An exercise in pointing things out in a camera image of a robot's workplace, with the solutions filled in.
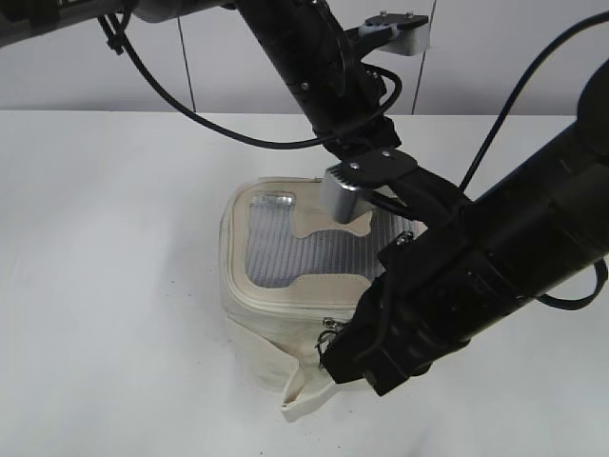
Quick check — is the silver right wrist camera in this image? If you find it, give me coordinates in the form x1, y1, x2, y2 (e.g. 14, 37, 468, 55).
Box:
319, 148, 458, 225

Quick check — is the cream canvas zipper bag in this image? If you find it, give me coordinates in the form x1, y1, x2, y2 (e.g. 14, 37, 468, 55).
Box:
219, 177, 425, 422

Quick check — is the metal zipper pull with ring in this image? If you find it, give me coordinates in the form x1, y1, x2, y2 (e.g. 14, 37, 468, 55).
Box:
315, 317, 348, 360

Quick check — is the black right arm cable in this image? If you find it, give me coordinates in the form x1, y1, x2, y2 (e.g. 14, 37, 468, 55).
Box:
456, 10, 609, 311

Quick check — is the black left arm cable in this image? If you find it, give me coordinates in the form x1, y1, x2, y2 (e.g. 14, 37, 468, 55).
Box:
97, 13, 403, 149

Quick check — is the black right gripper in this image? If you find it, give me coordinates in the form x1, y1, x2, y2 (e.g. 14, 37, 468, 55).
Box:
320, 228, 519, 396

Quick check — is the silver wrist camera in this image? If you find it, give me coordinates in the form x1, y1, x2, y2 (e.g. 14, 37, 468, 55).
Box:
346, 12, 431, 56
319, 148, 458, 225

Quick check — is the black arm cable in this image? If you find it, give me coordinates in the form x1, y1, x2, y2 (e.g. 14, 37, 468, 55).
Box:
456, 10, 609, 311
97, 13, 403, 149

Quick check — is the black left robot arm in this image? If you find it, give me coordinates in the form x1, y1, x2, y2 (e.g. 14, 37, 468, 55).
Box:
1, 1, 403, 158

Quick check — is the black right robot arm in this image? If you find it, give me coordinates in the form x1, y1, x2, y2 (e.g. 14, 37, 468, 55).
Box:
320, 67, 608, 395

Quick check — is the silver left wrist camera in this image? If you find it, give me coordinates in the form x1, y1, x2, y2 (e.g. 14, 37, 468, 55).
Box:
346, 12, 431, 56

